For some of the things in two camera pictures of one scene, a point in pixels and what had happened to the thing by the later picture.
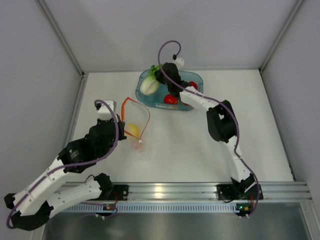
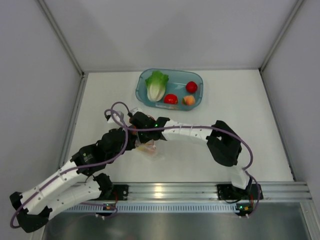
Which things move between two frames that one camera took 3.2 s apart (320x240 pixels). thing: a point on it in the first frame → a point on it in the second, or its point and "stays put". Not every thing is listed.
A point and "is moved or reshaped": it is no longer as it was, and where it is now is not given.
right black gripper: (159, 76) → (140, 138)
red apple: (192, 83) stays put
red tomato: (168, 99) stays put
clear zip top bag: (136, 117) is moved or reshaped
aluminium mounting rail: (272, 191) stays put
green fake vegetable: (150, 84) is moved or reshaped
